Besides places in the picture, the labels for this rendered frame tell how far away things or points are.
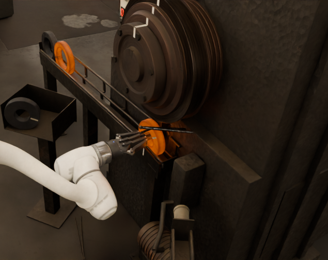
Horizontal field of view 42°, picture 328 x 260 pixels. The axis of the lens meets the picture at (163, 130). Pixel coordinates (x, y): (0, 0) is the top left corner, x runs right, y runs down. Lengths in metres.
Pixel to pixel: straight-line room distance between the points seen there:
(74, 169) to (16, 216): 0.96
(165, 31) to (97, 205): 0.63
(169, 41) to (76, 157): 0.54
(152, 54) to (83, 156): 0.47
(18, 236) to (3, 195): 0.31
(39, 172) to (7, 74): 2.31
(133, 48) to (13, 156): 0.53
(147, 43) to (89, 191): 0.53
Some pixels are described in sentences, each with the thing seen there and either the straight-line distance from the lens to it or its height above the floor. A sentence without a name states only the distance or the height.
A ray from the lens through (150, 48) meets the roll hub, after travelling 1.39.
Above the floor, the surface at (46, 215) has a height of 0.01.
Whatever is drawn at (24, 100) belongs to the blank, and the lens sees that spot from 1.98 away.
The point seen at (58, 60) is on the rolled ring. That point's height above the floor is 0.62.
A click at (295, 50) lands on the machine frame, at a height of 1.34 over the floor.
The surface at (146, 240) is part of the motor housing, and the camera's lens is 1.70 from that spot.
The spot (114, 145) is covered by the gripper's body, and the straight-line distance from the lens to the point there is 1.65.
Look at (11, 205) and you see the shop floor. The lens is 2.54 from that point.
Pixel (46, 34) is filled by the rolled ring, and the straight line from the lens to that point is 2.60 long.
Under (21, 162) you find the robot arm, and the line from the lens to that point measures 1.38.
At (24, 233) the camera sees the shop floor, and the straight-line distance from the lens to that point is 2.40.
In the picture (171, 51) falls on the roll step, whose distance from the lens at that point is 1.39.
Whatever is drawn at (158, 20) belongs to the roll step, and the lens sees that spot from 1.43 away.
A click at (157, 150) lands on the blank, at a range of 1.73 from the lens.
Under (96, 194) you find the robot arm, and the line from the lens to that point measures 1.49.
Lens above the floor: 1.86
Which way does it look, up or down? 38 degrees down
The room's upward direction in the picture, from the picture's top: 7 degrees clockwise
